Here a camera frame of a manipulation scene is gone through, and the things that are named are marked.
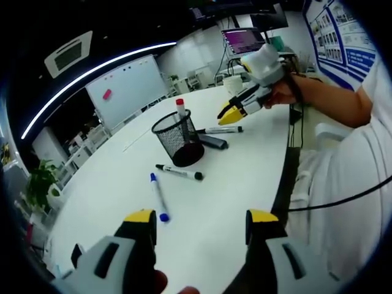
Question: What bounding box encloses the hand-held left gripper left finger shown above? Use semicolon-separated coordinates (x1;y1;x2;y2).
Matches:
53;209;158;294

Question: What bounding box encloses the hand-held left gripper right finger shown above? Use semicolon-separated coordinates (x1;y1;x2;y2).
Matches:
241;209;344;294

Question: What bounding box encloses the black whiteboard marker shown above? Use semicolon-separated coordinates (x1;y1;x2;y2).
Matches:
155;164;204;181
195;125;244;135

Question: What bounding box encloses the red whiteboard marker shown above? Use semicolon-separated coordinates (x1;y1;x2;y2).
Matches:
173;98;187;129

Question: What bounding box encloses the black mesh pen holder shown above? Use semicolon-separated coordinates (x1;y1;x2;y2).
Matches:
151;109;205;168

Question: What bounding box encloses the blue whiteboard marker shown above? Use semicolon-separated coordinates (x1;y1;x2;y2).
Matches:
149;173;172;223

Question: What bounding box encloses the standing whiteboard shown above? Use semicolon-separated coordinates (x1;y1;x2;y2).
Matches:
85;54;171;131

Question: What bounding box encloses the person's right hand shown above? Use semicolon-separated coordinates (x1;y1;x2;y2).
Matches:
262;79;303;110

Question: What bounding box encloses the person's left hand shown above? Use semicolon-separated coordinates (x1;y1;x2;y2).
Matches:
154;269;200;294

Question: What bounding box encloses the teal paper bag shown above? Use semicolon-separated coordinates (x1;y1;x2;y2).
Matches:
271;36;285;53

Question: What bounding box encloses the laptop with purple screen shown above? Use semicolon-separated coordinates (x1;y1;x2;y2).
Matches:
220;27;266;58

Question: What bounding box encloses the black monitor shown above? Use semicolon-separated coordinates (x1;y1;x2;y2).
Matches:
249;4;289;31

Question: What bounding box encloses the white chair armrest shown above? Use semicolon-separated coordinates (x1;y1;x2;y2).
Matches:
314;122;353;142

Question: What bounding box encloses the person's white shirt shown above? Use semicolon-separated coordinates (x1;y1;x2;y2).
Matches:
287;58;392;276

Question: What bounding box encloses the potted green plant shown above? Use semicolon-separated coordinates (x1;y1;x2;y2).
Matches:
26;159;67;212

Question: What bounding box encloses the white curved display stand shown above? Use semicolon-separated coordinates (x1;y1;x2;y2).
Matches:
0;137;31;178

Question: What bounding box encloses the ceiling light strip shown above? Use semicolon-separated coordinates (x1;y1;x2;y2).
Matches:
20;42;178;140

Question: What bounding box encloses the ceiling air conditioner vent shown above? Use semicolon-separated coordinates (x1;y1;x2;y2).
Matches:
44;30;94;77

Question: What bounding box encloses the black cable bundle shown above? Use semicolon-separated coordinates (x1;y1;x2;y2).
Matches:
287;104;307;149

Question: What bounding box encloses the dark wall screen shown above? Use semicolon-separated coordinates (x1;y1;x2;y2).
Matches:
188;0;255;21

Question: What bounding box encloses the blue wall poster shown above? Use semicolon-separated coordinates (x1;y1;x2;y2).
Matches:
301;0;379;91

